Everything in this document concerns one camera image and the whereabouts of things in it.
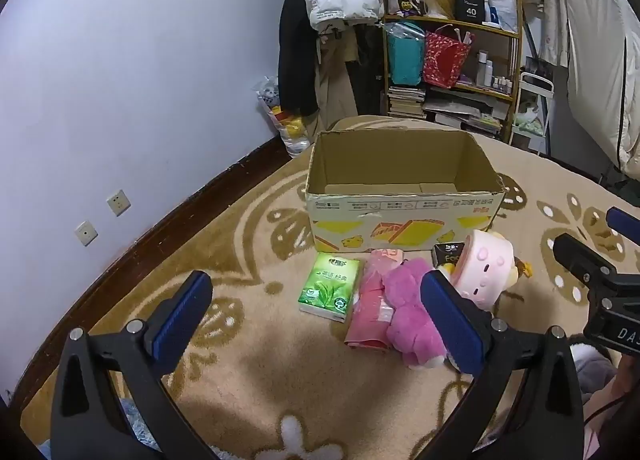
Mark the white bottle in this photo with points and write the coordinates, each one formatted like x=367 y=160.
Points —
x=484 y=70

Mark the teal bag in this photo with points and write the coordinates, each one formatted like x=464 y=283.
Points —
x=405 y=55

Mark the pink plush toy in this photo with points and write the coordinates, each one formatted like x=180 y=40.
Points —
x=410 y=320

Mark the black coat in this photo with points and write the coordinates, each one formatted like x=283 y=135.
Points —
x=295 y=65

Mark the person's clothing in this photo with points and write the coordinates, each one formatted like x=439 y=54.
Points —
x=610 y=410

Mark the pile of magazines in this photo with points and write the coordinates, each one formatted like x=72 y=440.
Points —
x=465 y=112

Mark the wooden shelf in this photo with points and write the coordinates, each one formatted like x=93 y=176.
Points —
x=515 y=50

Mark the stack of books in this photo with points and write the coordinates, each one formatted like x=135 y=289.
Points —
x=406 y=102

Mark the beige coat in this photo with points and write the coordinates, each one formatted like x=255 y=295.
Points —
x=335 y=90

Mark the pink plastic packet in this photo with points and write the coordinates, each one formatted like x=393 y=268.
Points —
x=367 y=315

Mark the black hanging garment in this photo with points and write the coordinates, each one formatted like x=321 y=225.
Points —
x=367 y=75

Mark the white quilt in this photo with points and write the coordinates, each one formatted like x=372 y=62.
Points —
x=600 y=65

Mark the round pink white plush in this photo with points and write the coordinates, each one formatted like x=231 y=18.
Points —
x=485 y=265

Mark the cardboard box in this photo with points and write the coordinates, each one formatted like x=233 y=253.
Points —
x=400 y=230

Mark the red gift bag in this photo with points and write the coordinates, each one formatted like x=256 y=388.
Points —
x=445 y=60

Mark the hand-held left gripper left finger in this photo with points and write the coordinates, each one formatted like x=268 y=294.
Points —
x=182 y=320

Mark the light blue fuzzy cloth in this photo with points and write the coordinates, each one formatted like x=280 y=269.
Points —
x=127 y=415

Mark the black box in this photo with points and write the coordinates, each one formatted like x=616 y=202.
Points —
x=470 y=5

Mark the green tissue pack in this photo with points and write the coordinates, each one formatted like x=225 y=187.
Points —
x=327 y=290

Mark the white trolley cart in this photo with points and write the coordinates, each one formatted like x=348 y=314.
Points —
x=532 y=125

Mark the plastic bag of toys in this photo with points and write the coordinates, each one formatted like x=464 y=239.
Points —
x=290 y=132

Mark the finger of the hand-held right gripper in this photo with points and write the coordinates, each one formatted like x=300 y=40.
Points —
x=582 y=260
x=625 y=221

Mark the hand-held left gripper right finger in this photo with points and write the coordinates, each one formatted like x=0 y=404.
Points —
x=450 y=325

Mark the white wall socket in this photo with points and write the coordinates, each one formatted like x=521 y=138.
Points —
x=118 y=202
x=86 y=234

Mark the beige patterned rug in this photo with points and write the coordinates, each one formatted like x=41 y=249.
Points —
x=250 y=365

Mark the black packet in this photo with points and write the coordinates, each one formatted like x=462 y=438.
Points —
x=444 y=255

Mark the row of small bottles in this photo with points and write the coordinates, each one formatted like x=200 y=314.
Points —
x=502 y=84

